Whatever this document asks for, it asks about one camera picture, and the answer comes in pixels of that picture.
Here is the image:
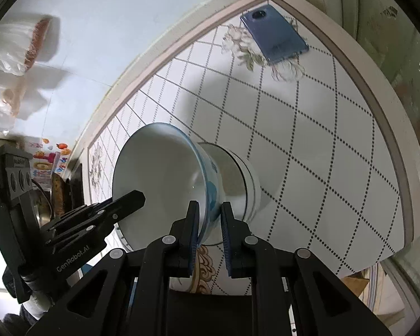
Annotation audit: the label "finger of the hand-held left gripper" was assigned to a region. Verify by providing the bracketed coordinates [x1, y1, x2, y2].
[51, 199, 114, 227]
[42, 190, 146, 247]

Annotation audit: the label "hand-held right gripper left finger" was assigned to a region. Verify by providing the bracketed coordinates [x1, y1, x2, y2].
[26, 200, 201, 336]

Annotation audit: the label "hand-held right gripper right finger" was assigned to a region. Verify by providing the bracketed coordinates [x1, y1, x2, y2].
[220, 201, 394, 336]

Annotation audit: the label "blue patterned white bowl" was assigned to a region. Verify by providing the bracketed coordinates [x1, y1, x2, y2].
[112, 122, 222, 247]

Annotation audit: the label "white bowl with dark rim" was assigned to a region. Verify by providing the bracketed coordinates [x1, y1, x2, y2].
[196, 143, 261, 225]

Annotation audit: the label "person's left forearm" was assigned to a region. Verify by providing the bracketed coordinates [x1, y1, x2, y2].
[19, 280, 57, 323]

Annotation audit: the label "diamond pattern floral tablecloth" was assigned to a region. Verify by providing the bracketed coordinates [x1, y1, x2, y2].
[87, 0, 419, 295]

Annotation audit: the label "cardboard box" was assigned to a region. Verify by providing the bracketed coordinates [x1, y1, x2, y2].
[339, 269, 372, 309]

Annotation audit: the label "plastic bag with orange contents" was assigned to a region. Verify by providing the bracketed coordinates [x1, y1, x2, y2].
[0, 73, 48, 130]

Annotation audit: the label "plastic bag with red contents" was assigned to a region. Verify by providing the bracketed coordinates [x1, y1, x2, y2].
[0, 16, 62, 76]

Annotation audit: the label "blue smartphone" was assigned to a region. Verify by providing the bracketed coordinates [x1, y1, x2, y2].
[240, 5, 310, 65]

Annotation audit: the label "colourful wall stickers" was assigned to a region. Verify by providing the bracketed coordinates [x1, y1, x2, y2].
[26, 138, 72, 183]

